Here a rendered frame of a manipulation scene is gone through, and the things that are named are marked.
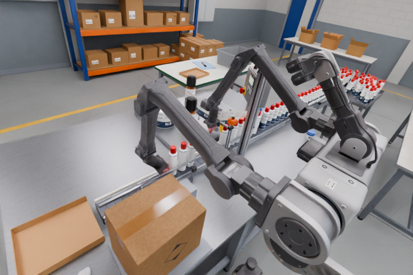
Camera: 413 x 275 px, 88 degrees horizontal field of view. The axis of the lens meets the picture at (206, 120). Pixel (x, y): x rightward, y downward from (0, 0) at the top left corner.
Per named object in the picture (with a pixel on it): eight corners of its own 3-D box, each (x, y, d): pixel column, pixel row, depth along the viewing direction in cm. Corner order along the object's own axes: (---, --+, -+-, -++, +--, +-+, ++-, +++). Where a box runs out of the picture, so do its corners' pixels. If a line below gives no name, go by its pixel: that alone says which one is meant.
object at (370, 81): (338, 78, 326) (345, 65, 315) (381, 94, 292) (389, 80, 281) (326, 84, 298) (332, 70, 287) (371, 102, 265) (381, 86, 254)
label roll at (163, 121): (166, 112, 185) (167, 97, 177) (182, 123, 174) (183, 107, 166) (146, 119, 172) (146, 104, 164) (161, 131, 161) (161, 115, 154)
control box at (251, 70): (256, 94, 140) (263, 67, 130) (265, 108, 126) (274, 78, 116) (241, 94, 139) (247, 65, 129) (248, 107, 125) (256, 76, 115)
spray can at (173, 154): (173, 168, 132) (174, 142, 121) (177, 174, 129) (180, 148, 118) (166, 172, 129) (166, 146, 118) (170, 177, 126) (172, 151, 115)
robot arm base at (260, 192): (259, 229, 51) (273, 197, 44) (232, 206, 55) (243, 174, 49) (276, 209, 56) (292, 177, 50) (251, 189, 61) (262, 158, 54)
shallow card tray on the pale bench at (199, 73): (196, 69, 304) (196, 67, 302) (209, 75, 292) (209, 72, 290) (179, 74, 280) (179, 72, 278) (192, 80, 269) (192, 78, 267)
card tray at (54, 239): (86, 200, 113) (85, 195, 110) (105, 240, 97) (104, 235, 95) (13, 234, 94) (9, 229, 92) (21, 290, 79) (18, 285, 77)
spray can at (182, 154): (182, 164, 136) (184, 139, 125) (187, 169, 133) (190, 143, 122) (175, 167, 133) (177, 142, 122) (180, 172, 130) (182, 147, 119)
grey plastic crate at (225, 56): (235, 58, 378) (237, 45, 366) (254, 64, 358) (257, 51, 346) (213, 63, 337) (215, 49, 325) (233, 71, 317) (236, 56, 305)
